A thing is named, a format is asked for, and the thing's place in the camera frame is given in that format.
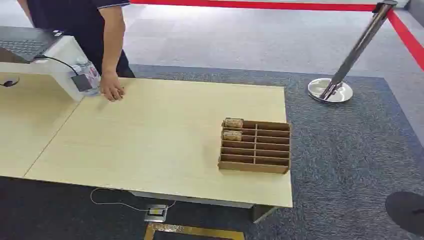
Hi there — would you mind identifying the grey power adapter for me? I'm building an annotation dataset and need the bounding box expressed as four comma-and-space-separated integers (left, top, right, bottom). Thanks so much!
70, 74, 93, 93

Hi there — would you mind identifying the metal floor socket box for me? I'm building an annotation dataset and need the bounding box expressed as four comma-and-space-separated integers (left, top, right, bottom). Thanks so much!
144, 204, 169, 223

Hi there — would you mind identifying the person's hand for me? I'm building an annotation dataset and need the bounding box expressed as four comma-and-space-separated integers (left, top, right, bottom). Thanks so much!
99, 73, 126, 102

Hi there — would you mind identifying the pale wooden desk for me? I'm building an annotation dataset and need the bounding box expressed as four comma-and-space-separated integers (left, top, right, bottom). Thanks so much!
0, 72, 294, 224

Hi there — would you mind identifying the wooden card box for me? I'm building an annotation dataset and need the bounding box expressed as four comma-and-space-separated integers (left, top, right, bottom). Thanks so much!
217, 119, 292, 175

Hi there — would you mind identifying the person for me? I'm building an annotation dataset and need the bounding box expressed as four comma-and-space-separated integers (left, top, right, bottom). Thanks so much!
17, 0, 136, 102

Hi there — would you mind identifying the patterned card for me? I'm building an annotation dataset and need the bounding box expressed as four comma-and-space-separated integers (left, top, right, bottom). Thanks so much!
222, 130, 243, 142
223, 117, 245, 129

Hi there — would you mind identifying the white desk riser shelf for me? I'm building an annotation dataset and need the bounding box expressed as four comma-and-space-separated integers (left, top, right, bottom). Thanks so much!
0, 35, 89, 103

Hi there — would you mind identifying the clear plastic water bottle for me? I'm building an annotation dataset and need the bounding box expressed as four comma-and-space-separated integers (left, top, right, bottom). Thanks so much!
71, 56, 102, 97

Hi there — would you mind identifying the black robot foot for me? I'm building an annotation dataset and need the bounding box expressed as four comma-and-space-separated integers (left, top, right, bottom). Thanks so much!
385, 191, 424, 237

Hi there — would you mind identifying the yellow floor tape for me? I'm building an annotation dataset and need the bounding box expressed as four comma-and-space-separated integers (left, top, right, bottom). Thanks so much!
143, 222, 246, 240

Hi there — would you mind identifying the red barrier belt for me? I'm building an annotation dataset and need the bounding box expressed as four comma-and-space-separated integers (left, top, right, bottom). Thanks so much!
129, 0, 424, 72

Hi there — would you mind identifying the dark blue carpet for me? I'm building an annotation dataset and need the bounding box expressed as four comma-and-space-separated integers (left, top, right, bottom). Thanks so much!
0, 63, 424, 240

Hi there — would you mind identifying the white cable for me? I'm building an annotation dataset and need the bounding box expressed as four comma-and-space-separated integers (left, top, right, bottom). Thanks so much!
90, 187, 177, 213

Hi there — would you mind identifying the black cable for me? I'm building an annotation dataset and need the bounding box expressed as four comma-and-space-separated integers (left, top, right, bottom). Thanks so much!
34, 54, 80, 76

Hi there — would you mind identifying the chrome stanchion post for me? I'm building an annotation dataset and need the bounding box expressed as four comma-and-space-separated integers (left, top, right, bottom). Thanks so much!
307, 0, 399, 104

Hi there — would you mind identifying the black laptop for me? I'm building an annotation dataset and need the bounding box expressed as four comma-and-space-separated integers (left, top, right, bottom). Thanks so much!
0, 26, 65, 64

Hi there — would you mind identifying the black cable clip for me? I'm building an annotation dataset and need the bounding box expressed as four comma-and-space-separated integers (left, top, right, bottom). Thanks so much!
0, 77, 20, 88

